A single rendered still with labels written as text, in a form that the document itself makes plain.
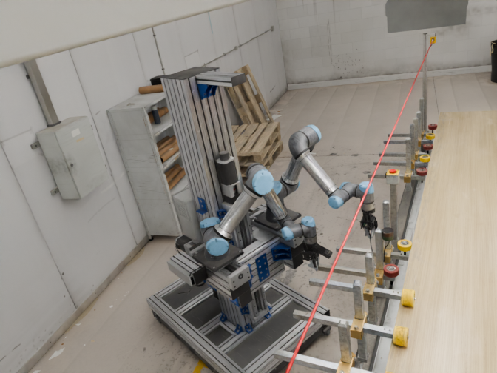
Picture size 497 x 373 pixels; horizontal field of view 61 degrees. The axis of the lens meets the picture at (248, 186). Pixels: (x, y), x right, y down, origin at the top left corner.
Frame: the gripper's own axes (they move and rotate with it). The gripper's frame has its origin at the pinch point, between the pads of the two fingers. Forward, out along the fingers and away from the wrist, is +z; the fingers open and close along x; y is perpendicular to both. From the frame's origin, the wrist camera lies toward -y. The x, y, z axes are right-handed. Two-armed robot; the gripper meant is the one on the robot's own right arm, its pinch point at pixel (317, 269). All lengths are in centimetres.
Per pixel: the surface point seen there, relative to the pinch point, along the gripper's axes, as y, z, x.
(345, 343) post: -36, -25, 73
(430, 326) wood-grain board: -65, -7, 37
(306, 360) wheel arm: -20, -13, 76
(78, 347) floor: 201, 83, 42
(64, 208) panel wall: 234, -13, -18
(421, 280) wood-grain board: -58, -7, 6
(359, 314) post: -36, -17, 48
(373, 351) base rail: -39, 13, 41
